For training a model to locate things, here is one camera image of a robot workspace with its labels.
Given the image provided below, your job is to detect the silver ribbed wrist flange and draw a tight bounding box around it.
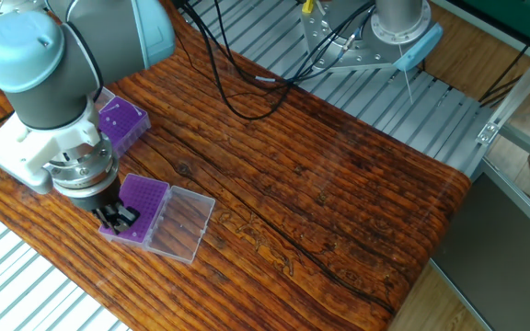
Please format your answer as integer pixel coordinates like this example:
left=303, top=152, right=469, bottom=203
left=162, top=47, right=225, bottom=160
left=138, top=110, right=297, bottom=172
left=42, top=145, right=121, bottom=200

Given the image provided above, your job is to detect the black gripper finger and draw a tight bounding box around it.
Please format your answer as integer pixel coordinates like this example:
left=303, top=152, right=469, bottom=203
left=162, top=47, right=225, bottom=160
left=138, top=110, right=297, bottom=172
left=98, top=208, right=130, bottom=237
left=116, top=204, right=143, bottom=228

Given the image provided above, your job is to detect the silver corner bracket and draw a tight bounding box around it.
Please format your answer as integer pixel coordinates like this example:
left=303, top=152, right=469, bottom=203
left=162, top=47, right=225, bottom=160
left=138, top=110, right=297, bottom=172
left=477, top=120, right=501, bottom=148

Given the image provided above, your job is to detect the green board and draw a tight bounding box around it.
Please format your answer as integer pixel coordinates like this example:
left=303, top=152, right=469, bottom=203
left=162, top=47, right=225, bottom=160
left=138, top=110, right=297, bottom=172
left=435, top=0, right=530, bottom=51

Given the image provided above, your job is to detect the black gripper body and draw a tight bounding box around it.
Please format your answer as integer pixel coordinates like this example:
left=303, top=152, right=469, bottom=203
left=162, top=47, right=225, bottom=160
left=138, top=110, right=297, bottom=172
left=63, top=179, right=124, bottom=219

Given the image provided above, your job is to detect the aluminium frame profile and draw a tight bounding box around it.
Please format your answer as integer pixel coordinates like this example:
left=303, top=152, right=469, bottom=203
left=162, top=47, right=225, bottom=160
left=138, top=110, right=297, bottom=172
left=475, top=46, right=530, bottom=153

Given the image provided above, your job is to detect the silver robot mounting plate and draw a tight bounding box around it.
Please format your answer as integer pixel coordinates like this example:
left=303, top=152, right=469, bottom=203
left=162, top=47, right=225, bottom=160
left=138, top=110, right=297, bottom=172
left=297, top=0, right=404, bottom=73

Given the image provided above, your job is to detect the glossy wood grain mat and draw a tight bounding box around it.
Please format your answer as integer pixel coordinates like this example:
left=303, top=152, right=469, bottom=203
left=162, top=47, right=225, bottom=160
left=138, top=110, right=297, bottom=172
left=0, top=0, right=473, bottom=331

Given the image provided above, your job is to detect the purple pipette tip holder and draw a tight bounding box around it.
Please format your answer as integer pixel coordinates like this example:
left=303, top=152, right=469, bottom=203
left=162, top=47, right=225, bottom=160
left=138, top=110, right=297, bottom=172
left=95, top=90, right=152, bottom=154
left=98, top=173, right=217, bottom=265

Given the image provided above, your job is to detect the black cable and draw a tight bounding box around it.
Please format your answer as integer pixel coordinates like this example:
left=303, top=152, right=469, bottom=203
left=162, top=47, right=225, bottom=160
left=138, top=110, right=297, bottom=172
left=175, top=0, right=376, bottom=120
left=196, top=0, right=367, bottom=88

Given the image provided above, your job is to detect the light blue plastic piece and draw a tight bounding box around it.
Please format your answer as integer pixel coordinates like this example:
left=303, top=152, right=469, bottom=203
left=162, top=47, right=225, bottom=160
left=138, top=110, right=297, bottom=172
left=392, top=24, right=445, bottom=73

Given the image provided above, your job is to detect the thin white rod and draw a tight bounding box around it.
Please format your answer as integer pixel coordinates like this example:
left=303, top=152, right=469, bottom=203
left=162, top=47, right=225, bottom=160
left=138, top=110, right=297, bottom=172
left=401, top=63, right=417, bottom=106

